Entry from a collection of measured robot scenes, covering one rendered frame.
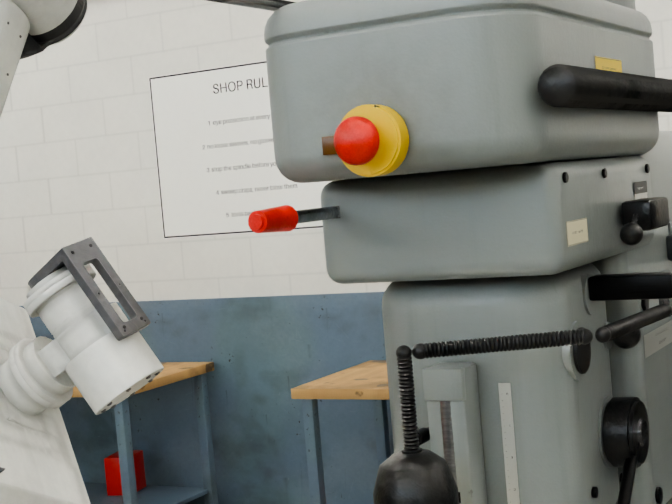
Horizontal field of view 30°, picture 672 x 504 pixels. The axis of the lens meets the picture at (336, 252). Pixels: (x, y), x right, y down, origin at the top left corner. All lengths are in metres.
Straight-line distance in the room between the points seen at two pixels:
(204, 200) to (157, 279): 0.53
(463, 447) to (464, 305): 0.13
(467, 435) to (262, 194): 5.20
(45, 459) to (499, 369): 0.42
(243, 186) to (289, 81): 5.28
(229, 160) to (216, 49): 0.57
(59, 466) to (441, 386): 0.35
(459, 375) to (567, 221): 0.17
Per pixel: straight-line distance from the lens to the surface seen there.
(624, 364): 1.34
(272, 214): 1.08
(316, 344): 6.24
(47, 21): 1.32
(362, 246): 1.18
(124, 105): 6.81
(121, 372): 1.00
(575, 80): 1.03
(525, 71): 1.05
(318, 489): 5.46
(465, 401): 1.16
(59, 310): 1.02
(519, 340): 1.07
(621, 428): 1.27
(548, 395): 1.18
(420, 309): 1.20
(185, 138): 6.57
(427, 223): 1.15
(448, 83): 1.04
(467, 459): 1.17
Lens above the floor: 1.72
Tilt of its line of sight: 3 degrees down
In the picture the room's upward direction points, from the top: 5 degrees counter-clockwise
